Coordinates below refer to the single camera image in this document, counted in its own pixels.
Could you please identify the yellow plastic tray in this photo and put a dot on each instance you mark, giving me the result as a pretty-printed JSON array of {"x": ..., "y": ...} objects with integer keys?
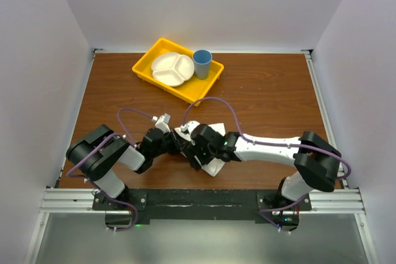
[{"x": 191, "y": 90}]

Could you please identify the blue plastic cup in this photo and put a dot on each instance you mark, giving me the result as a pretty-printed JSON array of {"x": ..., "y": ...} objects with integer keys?
[{"x": 202, "y": 60}]

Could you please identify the white divided plate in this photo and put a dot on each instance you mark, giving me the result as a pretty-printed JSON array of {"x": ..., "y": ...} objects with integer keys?
[{"x": 172, "y": 69}]

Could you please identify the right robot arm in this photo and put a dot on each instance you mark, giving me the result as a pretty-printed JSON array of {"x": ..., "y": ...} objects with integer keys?
[{"x": 316, "y": 161}]

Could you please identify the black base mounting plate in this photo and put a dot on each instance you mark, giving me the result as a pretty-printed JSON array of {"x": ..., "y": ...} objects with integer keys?
[{"x": 142, "y": 206}]

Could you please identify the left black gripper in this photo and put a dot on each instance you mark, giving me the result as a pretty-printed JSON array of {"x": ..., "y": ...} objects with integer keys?
[{"x": 177, "y": 142}]

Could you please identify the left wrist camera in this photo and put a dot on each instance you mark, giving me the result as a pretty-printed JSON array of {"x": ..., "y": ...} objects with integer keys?
[{"x": 162, "y": 122}]

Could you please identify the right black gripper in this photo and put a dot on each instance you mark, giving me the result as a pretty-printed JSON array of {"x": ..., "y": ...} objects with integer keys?
[{"x": 191, "y": 150}]

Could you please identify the white cloth napkin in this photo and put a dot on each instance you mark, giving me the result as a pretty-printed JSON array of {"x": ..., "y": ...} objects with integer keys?
[{"x": 214, "y": 167}]

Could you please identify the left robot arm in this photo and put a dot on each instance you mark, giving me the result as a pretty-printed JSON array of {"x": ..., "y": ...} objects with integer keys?
[{"x": 95, "y": 155}]

